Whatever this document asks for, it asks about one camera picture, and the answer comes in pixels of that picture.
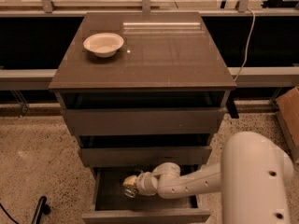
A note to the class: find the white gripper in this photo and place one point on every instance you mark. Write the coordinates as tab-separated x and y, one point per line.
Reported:
142	182

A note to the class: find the green can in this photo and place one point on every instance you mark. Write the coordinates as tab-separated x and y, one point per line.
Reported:
132	192

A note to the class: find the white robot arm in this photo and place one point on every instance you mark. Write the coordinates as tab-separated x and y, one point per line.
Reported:
250	177

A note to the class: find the bottom grey drawer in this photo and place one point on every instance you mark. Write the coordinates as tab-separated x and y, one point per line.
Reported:
111	206

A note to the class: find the grey drawer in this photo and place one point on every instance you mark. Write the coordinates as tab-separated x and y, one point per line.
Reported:
119	151
111	206
116	113

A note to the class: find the middle grey drawer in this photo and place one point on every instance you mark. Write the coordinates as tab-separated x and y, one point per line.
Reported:
119	151

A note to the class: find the top grey drawer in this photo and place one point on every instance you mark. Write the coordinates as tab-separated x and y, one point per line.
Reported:
116	113

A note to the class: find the grey drawer cabinet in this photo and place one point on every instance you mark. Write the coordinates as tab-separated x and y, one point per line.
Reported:
161	52

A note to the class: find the black stand foot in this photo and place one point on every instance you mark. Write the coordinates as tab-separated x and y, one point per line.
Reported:
42	208

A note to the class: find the white bowl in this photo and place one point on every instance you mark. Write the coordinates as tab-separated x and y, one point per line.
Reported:
103	45

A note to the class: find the cardboard box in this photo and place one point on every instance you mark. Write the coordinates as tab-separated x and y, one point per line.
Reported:
288	114

